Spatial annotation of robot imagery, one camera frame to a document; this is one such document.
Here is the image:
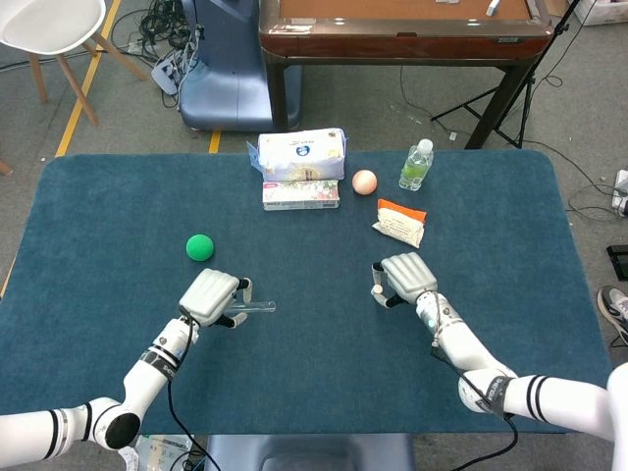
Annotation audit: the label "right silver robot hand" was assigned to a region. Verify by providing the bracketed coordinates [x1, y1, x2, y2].
[370, 252, 440, 309]

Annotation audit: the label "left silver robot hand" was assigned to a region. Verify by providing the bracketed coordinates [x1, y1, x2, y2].
[178, 268, 254, 329]

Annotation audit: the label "transparent glass test tube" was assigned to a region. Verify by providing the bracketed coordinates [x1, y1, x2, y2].
[228, 299, 278, 315]

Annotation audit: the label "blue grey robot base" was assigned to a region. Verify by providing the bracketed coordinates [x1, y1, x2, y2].
[179, 0, 303, 132]

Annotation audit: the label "green foam ball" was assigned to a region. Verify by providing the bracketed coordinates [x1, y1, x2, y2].
[184, 234, 216, 264]

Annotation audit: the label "orange white snack packet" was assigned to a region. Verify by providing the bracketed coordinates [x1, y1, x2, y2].
[371, 197, 428, 250]

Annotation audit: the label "peach coloured ball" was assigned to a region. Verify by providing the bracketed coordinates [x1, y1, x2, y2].
[351, 169, 379, 196]

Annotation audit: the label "green label water bottle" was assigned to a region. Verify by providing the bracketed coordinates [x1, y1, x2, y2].
[397, 138, 435, 192]

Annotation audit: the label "blue carpet table mat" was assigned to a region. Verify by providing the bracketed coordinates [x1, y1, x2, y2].
[0, 149, 614, 437]

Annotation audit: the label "white toothpaste box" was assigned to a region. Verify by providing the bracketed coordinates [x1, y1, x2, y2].
[262, 179, 341, 212]

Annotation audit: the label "clear plastic document bag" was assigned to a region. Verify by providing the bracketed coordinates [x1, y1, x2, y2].
[120, 434, 205, 471]

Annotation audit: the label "white lavender tissue pack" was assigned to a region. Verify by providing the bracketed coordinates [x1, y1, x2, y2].
[246, 128, 350, 182]

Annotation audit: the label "black tripod stand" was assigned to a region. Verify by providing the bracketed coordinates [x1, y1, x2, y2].
[430, 0, 590, 150]

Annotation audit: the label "blue grey robot torso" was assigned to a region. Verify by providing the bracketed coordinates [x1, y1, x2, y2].
[203, 434, 417, 471]

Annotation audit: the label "black flat device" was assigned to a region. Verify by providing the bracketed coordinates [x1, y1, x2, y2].
[606, 244, 628, 282]

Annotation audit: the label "grey sneaker shoe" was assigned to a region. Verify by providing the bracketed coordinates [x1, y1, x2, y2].
[597, 285, 628, 344]

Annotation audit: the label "white floor power strip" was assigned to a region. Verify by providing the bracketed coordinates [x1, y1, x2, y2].
[150, 51, 187, 94]

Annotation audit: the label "brown mahjong table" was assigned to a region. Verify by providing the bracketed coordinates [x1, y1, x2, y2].
[258, 0, 555, 150]

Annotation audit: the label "white chair wooden legs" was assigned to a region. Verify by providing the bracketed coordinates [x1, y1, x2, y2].
[0, 0, 150, 128]

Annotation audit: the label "cardboard box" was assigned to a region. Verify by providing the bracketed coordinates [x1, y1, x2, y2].
[573, 0, 628, 26]

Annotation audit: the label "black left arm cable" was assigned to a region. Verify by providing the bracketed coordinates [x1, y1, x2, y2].
[166, 306, 222, 471]

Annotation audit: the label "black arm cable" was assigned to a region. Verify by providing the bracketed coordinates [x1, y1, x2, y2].
[166, 306, 222, 471]
[430, 291, 520, 471]

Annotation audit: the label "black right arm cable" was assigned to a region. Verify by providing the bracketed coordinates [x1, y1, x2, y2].
[430, 291, 520, 471]

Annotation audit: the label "black floor cable bundle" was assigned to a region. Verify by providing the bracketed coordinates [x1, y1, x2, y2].
[111, 0, 202, 65]

